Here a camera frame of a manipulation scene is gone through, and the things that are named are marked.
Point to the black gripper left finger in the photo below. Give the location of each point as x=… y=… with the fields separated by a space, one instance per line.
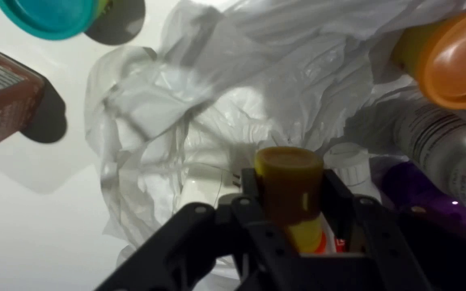
x=233 y=243

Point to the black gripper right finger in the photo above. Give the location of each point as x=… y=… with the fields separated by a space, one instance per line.
x=405 y=252

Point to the translucent white plastic bag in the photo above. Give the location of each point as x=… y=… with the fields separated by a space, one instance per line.
x=217 y=81

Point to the spice jar with red lid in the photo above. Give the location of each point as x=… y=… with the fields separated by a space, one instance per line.
x=0 y=102

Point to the teal-lidded green dough can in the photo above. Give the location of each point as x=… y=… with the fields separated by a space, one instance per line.
x=49 y=16

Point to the purple container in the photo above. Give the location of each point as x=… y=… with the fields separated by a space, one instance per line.
x=421 y=194

